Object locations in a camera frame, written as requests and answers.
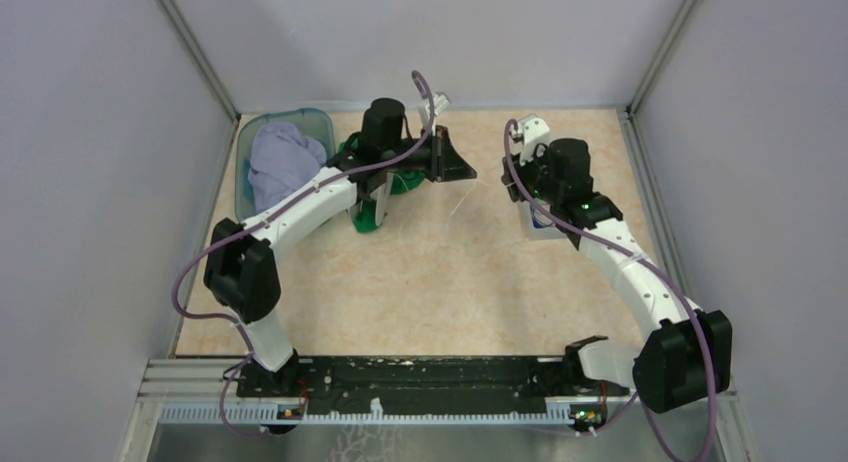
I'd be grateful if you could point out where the teal plastic basket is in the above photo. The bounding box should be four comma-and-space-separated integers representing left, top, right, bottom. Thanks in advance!
235, 108, 336, 220

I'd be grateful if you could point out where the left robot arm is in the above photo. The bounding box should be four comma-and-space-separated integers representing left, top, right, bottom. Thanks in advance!
203, 92, 477, 396

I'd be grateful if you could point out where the green cloth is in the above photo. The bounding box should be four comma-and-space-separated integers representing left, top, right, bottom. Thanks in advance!
338, 132, 425, 233

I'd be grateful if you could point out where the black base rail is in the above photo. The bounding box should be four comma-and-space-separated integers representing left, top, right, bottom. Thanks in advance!
236, 355, 630, 426

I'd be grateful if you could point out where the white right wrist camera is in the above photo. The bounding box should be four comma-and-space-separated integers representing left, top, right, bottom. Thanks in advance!
509, 113, 550, 166

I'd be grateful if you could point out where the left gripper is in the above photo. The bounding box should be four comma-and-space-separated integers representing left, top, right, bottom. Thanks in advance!
382, 123, 476, 181

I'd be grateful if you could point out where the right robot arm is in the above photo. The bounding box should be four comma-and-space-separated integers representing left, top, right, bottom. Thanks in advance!
502, 136, 733, 413

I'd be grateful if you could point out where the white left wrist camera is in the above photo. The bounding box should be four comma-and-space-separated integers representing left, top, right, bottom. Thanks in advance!
418, 91, 451, 133

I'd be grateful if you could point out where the white filament spool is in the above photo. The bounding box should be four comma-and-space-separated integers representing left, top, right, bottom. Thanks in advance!
353, 175, 393, 233

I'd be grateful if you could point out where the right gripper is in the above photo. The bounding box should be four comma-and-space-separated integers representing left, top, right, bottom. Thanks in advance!
503, 141, 563, 206

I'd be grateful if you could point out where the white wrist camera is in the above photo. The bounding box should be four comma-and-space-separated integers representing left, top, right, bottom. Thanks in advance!
509, 113, 550, 166
418, 91, 451, 133

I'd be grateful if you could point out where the clear plastic box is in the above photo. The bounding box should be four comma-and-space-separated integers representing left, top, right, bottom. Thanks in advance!
517, 201, 570, 241

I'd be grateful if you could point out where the lavender cloth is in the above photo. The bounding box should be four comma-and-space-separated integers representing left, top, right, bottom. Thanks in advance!
247, 122, 327, 212

